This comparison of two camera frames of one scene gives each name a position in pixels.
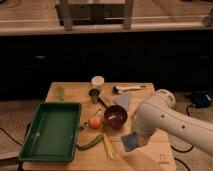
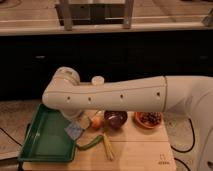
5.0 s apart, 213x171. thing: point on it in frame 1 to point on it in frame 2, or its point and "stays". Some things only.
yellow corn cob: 108,147 stays
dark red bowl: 115,116 stays
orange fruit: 95,122 stays
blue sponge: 130,141 to 74,130
